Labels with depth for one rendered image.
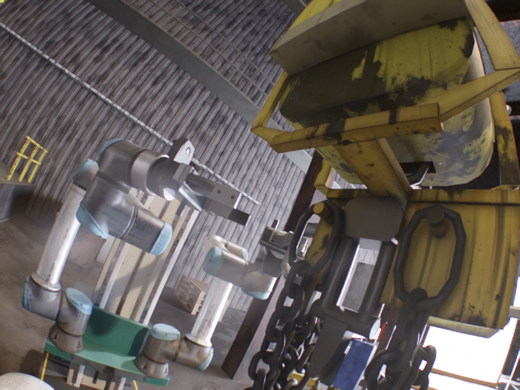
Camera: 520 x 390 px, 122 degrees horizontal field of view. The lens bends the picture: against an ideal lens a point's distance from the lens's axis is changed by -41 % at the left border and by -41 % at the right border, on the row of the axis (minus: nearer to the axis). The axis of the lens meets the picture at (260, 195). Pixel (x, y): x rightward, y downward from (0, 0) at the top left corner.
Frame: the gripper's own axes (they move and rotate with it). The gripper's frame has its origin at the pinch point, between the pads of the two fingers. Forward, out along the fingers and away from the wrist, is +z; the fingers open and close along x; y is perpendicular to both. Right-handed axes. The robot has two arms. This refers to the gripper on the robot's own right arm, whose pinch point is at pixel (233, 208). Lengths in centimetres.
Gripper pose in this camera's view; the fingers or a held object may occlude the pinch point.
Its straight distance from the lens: 44.1
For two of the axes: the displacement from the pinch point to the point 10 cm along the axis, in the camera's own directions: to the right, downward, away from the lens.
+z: 9.1, 3.6, -1.9
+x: -0.7, -3.3, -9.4
